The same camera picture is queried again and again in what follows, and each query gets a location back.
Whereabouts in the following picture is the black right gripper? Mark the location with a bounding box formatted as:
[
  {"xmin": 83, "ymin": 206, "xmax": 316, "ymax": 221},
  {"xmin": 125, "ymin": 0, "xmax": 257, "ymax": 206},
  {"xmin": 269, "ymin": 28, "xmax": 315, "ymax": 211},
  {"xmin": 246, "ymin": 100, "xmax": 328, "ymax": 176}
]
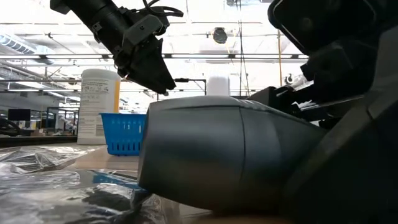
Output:
[{"xmin": 248, "ymin": 0, "xmax": 398, "ymax": 129}]

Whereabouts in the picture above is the long ceiling light strip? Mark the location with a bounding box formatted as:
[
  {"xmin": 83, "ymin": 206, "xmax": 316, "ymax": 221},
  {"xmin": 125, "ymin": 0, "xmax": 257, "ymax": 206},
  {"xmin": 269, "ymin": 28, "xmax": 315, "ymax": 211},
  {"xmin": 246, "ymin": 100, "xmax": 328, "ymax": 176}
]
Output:
[{"xmin": 0, "ymin": 53, "xmax": 308, "ymax": 60}]

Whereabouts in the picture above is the black monitor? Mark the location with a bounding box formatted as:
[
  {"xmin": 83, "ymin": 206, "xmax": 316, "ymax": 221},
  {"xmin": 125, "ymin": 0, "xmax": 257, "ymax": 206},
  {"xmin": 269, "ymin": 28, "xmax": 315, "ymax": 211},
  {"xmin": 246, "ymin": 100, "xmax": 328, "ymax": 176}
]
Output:
[{"xmin": 7, "ymin": 108, "xmax": 32, "ymax": 130}]

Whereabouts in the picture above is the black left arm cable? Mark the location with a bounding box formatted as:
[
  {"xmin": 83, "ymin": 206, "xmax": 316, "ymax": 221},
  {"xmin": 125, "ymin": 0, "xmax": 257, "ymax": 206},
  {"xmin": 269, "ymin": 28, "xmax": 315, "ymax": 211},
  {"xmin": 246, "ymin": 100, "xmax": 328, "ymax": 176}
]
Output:
[{"xmin": 141, "ymin": 0, "xmax": 185, "ymax": 19}]

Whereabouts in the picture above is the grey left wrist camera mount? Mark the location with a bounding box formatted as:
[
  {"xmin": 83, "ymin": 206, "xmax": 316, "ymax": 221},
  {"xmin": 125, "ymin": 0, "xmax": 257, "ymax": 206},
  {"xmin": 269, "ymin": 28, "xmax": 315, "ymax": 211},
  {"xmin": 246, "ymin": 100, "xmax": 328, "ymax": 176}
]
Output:
[{"xmin": 121, "ymin": 14, "xmax": 165, "ymax": 47}]

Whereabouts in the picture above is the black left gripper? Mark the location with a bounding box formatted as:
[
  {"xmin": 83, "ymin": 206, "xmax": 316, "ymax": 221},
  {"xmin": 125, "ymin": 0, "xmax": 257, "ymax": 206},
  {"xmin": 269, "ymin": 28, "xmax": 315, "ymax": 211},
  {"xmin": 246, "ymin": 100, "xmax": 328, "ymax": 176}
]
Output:
[{"xmin": 111, "ymin": 34, "xmax": 177, "ymax": 95}]

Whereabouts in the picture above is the white wipes canister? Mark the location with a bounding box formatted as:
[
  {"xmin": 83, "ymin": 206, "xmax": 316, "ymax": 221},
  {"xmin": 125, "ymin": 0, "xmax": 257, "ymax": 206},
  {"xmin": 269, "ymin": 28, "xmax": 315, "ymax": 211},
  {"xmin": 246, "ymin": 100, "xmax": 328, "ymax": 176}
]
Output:
[{"xmin": 76, "ymin": 68, "xmax": 122, "ymax": 146}]

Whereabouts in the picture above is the silver ventilation duct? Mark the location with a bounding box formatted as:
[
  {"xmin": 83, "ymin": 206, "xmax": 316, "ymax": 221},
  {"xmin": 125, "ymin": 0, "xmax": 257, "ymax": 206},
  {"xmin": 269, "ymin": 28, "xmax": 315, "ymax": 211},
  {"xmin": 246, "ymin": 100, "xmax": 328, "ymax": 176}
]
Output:
[{"xmin": 0, "ymin": 32, "xmax": 56, "ymax": 65}]

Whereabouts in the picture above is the clear bag with black puff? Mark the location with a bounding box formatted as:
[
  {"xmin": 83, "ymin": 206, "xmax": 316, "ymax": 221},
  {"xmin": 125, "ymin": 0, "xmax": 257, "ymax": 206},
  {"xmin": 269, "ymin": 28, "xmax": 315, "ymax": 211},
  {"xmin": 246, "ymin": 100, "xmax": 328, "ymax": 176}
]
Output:
[
  {"xmin": 0, "ymin": 169, "xmax": 177, "ymax": 224},
  {"xmin": 0, "ymin": 145, "xmax": 103, "ymax": 175}
]

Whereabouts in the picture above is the black hair dryer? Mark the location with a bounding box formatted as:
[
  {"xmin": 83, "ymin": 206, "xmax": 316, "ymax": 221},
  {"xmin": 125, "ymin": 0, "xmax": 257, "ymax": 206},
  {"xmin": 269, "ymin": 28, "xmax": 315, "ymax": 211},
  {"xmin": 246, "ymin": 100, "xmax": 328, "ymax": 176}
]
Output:
[{"xmin": 137, "ymin": 95, "xmax": 330, "ymax": 215}]

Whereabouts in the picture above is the yellow hanging cable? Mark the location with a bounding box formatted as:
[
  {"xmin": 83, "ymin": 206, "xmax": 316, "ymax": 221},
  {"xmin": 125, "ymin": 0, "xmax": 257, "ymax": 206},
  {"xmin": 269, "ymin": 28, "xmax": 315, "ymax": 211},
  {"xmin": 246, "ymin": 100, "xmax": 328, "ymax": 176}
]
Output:
[{"xmin": 277, "ymin": 29, "xmax": 284, "ymax": 88}]

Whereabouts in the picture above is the blue plastic basket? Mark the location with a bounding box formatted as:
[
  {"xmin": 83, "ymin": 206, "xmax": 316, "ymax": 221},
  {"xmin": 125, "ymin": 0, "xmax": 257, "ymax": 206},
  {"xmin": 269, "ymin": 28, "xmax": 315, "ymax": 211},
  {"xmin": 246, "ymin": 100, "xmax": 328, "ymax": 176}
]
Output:
[{"xmin": 99, "ymin": 112, "xmax": 147, "ymax": 157}]

